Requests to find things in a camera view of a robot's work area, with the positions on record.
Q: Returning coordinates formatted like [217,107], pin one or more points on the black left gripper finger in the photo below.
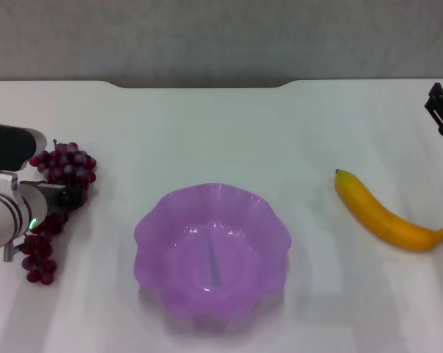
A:
[74,198]

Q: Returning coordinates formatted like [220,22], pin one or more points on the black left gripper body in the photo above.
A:
[54,198]

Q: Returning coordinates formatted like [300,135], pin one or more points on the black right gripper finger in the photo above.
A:
[439,106]

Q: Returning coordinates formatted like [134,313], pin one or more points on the dark red grape bunch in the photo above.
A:
[67,165]

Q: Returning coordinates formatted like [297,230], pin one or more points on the yellow banana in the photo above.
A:
[376,217]

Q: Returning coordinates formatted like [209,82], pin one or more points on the purple wavy plastic bowl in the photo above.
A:
[192,224]

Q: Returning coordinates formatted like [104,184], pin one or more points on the grey black wrist camera box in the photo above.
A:
[4,147]

